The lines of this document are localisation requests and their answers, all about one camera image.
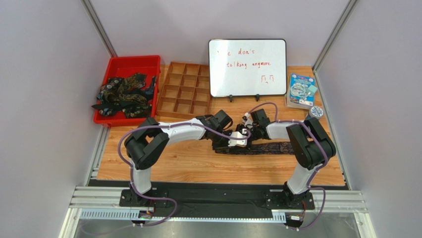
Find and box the whiteboard with red writing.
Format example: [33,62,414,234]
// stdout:
[208,39,287,98]

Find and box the dark paisley tie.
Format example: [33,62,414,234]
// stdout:
[214,142,294,156]

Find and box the brown compartment tray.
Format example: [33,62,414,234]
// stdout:
[157,61,211,119]

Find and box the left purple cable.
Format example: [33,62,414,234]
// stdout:
[118,122,252,229]

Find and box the blue packaged item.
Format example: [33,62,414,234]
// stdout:
[285,73,318,110]

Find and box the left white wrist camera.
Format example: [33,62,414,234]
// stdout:
[228,128,248,147]

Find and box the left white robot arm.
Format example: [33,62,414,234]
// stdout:
[117,110,249,206]

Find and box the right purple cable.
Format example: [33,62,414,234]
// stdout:
[244,102,330,231]

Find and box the purple cable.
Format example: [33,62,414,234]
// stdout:
[244,102,330,231]
[118,122,252,229]

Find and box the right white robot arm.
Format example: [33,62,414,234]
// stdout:
[236,109,336,208]

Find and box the red plastic bin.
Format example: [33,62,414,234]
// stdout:
[93,56,161,127]

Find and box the pile of patterned ties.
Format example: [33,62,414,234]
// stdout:
[91,72,157,119]

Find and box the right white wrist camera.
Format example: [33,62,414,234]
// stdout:
[242,113,255,129]

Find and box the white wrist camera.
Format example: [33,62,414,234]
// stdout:
[228,128,248,147]
[242,113,255,129]

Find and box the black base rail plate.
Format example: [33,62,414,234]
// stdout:
[87,179,350,219]

